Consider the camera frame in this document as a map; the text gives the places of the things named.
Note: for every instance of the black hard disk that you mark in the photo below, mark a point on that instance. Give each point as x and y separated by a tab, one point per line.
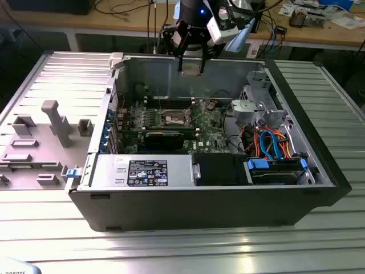
273	177

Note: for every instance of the metal heat sink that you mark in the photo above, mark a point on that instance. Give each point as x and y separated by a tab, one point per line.
298	18

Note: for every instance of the grey case release latch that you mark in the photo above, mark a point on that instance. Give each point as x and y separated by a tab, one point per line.
116	60

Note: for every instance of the grey parts rack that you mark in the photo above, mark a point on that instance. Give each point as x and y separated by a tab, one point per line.
42	154

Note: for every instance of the black graphics card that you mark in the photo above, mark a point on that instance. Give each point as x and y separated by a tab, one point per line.
164	141

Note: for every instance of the white papers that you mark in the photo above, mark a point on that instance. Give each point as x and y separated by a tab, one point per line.
346	23

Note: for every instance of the silver power supply with label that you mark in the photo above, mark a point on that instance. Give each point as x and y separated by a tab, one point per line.
108	171

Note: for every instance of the silver metal drive cage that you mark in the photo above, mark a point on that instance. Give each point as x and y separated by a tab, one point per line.
256	85

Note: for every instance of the blue plastic clip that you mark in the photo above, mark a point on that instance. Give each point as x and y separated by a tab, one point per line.
71	173

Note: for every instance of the thin metal locking lever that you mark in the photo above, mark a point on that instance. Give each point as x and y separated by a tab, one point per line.
198	117
159	100

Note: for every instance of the white label tag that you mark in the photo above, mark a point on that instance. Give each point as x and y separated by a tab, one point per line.
253	51

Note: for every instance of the green motherboard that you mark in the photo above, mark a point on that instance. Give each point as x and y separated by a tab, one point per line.
208	134

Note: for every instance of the blue box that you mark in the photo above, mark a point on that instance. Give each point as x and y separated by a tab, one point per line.
336	3

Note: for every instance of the small black box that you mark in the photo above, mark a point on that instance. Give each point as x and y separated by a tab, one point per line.
281	30

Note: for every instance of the blue disk carrier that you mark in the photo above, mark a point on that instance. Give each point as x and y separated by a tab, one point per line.
258	165

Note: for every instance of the tall black device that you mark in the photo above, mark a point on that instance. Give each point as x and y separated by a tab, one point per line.
259	20

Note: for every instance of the wooden desk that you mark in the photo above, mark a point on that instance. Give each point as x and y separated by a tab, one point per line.
85	21

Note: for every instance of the CPU socket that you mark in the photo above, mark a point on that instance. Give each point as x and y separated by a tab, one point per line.
171	118

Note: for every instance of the metal electronics part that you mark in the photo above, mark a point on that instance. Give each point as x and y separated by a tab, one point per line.
315	18

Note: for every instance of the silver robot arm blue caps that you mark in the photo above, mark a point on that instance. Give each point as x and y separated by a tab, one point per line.
241	35

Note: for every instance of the square silver CPU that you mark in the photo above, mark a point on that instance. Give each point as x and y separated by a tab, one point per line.
191	71

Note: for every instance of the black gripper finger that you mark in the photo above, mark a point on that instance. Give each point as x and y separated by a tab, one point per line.
202	65
180	62

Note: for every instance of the round coin cell battery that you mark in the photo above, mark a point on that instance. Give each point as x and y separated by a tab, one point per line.
210	106

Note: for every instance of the white printed sheet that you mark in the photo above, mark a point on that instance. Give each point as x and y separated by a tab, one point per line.
286	10

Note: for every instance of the large black box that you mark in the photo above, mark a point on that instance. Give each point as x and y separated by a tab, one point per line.
48	7

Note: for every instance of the pale teach pendant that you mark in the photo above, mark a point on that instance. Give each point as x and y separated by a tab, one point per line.
17	266

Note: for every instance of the black open PC case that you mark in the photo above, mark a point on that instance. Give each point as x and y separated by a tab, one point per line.
185	211

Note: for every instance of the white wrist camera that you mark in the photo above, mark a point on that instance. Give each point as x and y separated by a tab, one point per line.
222	32

